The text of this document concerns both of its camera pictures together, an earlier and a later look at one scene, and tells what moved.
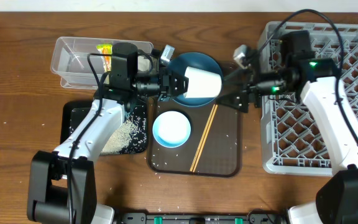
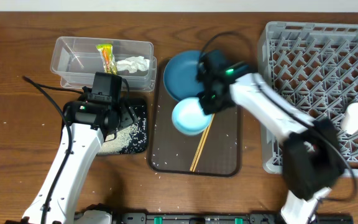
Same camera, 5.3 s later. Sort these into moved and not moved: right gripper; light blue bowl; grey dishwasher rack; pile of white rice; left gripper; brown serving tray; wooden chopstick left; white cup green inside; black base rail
Moved: light blue bowl; right gripper; left gripper; white cup green inside
Not moved: grey dishwasher rack; wooden chopstick left; black base rail; brown serving tray; pile of white rice
